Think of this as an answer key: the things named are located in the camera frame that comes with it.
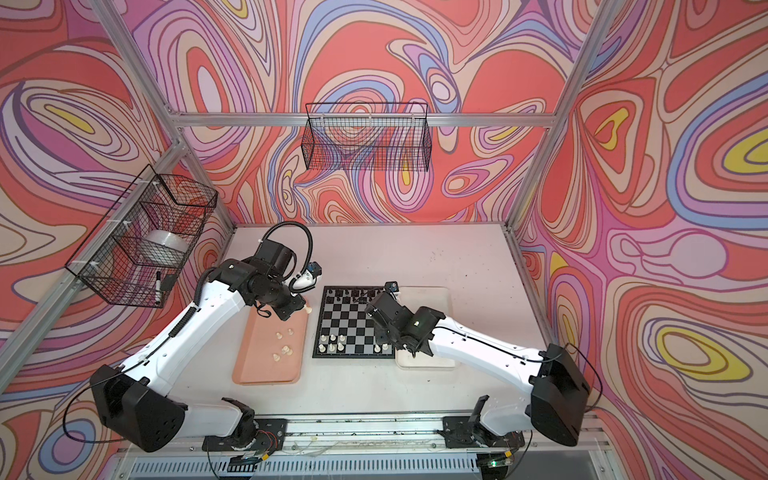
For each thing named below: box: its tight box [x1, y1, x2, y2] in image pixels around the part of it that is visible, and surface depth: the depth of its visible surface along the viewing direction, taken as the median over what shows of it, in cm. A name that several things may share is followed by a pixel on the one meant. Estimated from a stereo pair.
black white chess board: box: [312, 285, 396, 359], surface depth 90 cm
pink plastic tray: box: [232, 304, 308, 385], surface depth 88 cm
